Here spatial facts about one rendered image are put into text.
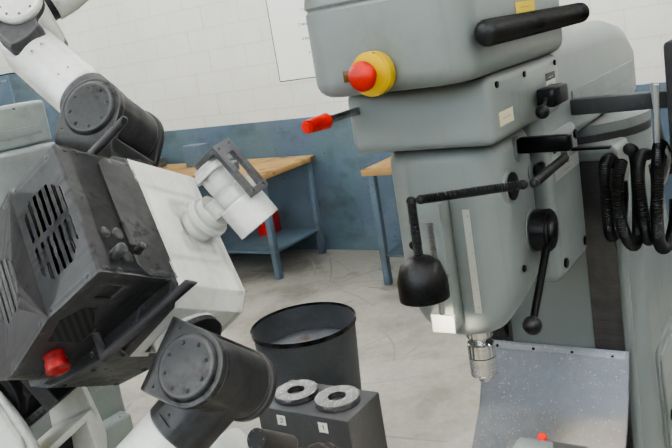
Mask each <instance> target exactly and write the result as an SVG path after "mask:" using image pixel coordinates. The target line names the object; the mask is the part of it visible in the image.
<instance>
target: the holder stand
mask: <svg viewBox="0 0 672 448"><path fill-rule="evenodd" d="M259 419H260V424H261V428H262V429H267V430H272V431H277V432H281V433H286V434H291V435H294V436H295V437H296V438H297V440H298V447H301V448H308V446H309V445H312V444H314V443H317V442H320V443H325V444H326V443H328V442H329V443H332V444H334V445H335V446H337V447H338V448H388V447H387V441H386V435H385V429H384V423H383V416H382V410H381V404H380V398H379V393H378V392H374V391H367V390H360V389H357V388H356V387H353V386H350V385H338V386H332V385H325V384H318V383H315V382H314V381H311V380H302V379H301V380H290V381H289V382H287V383H285V384H283V385H281V386H279V387H278V388H277V389H276V393H275V396H274V399H273V401H272V403H271V405H270V406H269V408H268V409H267V410H266V411H265V412H264V413H263V414H262V415H261V416H259Z"/></svg>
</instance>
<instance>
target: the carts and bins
mask: <svg viewBox="0 0 672 448"><path fill-rule="evenodd" d="M353 312H354V313H353ZM354 314H355V315H356V312H355V310H354V309H353V308H352V307H350V306H348V305H345V304H342V303H336V302H312V303H305V304H299V305H294V306H290V307H287V308H283V309H280V310H277V311H275V312H273V313H270V314H268V315H266V316H264V317H263V318H261V319H260V320H258V321H257V322H256V323H255V324H254V325H253V326H252V328H251V331H250V333H251V335H252V336H253V337H252V336H251V338H252V340H253V341H254V343H255V347H256V351H258V352H261V353H263V354H264V355H265V356H267V357H268V358H269V359H270V361H271V362H272V364H273V366H274V368H275V371H276V375H277V388H278V387H279V386H281V385H283V384H285V383H287V382H289V381H290V380H301V379H302V380H311V381H314V382H315V383H318V384H325V385H332V386H338V385H350V386H353V387H356V388H357V389H360V390H362V388H361V377H360V367H359V357H358V346H357V336H356V325H355V322H356V316H355V315H354ZM252 331H253V332H252ZM277 388H276V389H277Z"/></svg>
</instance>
